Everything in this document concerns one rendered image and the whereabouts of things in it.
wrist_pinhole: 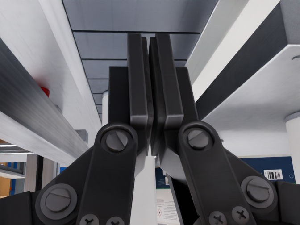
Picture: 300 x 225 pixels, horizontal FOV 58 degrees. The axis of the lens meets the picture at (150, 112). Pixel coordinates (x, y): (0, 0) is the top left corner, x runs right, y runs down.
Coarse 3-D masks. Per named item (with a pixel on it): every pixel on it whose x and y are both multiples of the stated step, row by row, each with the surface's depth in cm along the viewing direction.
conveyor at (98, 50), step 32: (64, 0) 14; (96, 0) 14; (128, 0) 14; (160, 0) 14; (192, 0) 15; (96, 32) 17; (128, 32) 17; (160, 32) 18; (192, 32) 18; (96, 64) 22; (96, 96) 29
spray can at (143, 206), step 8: (104, 96) 27; (104, 104) 27; (104, 112) 27; (104, 120) 26; (152, 160) 26; (144, 168) 25; (152, 168) 26; (136, 176) 24; (144, 176) 25; (152, 176) 25; (136, 184) 24; (144, 184) 24; (152, 184) 25; (136, 192) 24; (144, 192) 24; (152, 192) 25; (136, 200) 24; (144, 200) 24; (152, 200) 25; (136, 208) 23; (144, 208) 24; (152, 208) 24; (136, 216) 23; (144, 216) 24; (152, 216) 24; (136, 224) 23; (144, 224) 23; (152, 224) 24
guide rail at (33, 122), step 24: (0, 48) 5; (0, 72) 5; (24, 72) 6; (0, 96) 5; (24, 96) 6; (0, 120) 5; (24, 120) 6; (48, 120) 8; (24, 144) 8; (48, 144) 8; (72, 144) 12
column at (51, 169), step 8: (32, 160) 44; (40, 160) 45; (48, 160) 44; (32, 168) 44; (40, 168) 45; (48, 168) 44; (56, 168) 47; (32, 176) 44; (40, 176) 44; (48, 176) 44; (32, 184) 43; (40, 184) 44
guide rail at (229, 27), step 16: (224, 0) 12; (240, 0) 10; (256, 0) 9; (272, 0) 9; (224, 16) 12; (240, 16) 10; (256, 16) 10; (208, 32) 14; (224, 32) 12; (240, 32) 11; (208, 48) 14; (224, 48) 13; (192, 64) 17; (208, 64) 14; (224, 64) 14; (192, 80) 17; (208, 80) 16
